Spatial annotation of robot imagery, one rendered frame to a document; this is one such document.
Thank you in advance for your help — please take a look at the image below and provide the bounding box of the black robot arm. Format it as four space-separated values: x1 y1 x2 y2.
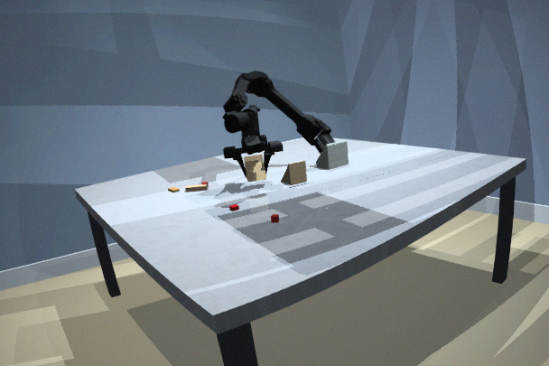
223 70 336 155

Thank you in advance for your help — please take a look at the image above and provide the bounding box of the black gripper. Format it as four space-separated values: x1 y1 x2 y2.
223 127 284 177

